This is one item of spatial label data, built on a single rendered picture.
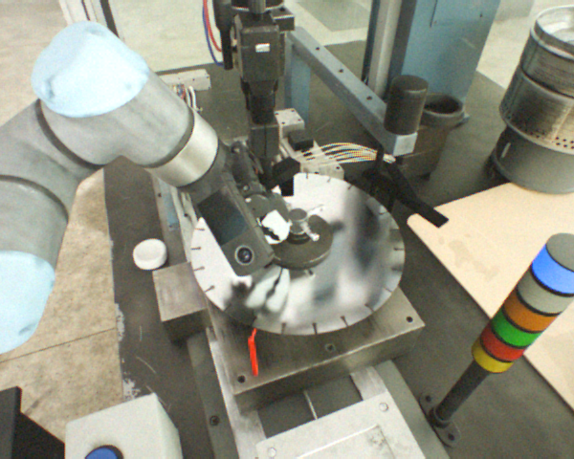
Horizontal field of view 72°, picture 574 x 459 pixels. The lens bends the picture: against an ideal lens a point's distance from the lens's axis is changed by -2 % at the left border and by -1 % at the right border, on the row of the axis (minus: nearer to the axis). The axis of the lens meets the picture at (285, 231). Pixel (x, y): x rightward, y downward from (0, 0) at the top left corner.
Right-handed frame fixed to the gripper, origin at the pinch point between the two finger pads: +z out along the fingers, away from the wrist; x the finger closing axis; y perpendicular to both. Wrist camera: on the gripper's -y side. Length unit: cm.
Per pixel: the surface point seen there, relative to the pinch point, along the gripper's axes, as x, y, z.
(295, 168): -5.5, 11.2, 1.7
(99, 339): 105, 35, 64
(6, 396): 53, -5, -3
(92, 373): 105, 22, 61
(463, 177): -36, 23, 54
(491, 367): -17.3, -24.8, 5.3
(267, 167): -2.8, 9.5, -3.8
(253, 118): -5.5, 11.5, -11.5
